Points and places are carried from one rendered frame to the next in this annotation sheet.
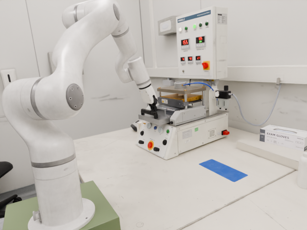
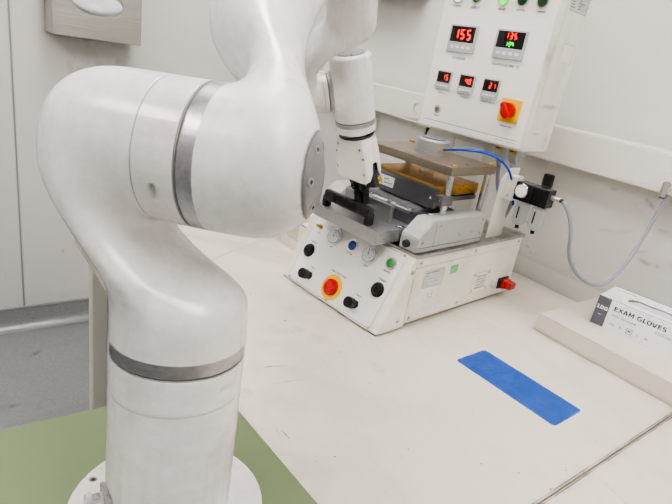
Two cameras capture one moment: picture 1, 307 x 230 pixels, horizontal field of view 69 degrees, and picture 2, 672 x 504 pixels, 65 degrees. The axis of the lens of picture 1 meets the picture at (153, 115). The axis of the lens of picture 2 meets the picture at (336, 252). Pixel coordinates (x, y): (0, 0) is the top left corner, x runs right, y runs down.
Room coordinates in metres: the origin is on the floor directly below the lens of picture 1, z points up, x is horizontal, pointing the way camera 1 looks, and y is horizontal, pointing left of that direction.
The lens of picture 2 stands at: (0.18, 0.25, 1.31)
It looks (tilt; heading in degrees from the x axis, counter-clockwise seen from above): 21 degrees down; 349
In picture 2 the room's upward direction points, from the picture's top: 10 degrees clockwise
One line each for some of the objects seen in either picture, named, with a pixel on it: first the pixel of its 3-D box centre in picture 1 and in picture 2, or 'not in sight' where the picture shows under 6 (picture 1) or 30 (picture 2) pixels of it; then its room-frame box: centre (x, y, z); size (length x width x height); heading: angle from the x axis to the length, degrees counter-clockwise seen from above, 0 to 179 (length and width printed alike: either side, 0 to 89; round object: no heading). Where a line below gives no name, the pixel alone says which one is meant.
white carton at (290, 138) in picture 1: (285, 136); (651, 323); (1.16, -0.72, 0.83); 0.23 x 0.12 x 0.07; 37
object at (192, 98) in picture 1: (181, 94); (429, 171); (1.43, -0.19, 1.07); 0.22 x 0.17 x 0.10; 34
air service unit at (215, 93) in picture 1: (221, 97); (529, 201); (1.33, -0.42, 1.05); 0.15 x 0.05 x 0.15; 34
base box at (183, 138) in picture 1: (183, 129); (410, 258); (1.42, -0.19, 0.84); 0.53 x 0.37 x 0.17; 124
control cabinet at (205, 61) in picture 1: (199, 63); (484, 99); (1.54, -0.33, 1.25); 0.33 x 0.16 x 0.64; 34
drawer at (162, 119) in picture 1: (167, 112); (387, 210); (1.37, -0.09, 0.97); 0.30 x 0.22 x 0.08; 124
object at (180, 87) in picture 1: (186, 91); (442, 165); (1.44, -0.22, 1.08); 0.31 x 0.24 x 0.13; 34
